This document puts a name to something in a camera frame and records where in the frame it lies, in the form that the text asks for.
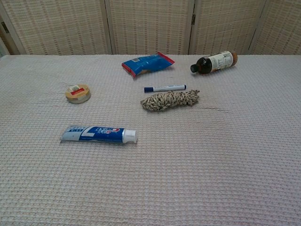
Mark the dark brown sauce bottle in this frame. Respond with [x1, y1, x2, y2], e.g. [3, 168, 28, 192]
[190, 50, 238, 75]

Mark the blue snack bag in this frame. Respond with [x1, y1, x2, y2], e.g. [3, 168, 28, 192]
[121, 51, 176, 79]

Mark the blue and white marker pen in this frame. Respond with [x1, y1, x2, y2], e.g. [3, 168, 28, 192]
[143, 84, 187, 93]

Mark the bundle of braided rope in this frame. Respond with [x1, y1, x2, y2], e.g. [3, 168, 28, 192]
[140, 89, 201, 112]

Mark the woven white tablecloth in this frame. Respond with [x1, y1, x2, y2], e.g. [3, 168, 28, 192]
[0, 54, 301, 226]

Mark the woven folding screen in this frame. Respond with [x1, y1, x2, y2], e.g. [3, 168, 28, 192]
[0, 0, 301, 56]

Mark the round wooden tin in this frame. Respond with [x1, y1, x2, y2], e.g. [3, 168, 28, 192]
[64, 84, 92, 105]

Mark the blue and white toothpaste tube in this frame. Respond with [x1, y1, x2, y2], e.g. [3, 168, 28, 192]
[60, 125, 138, 144]

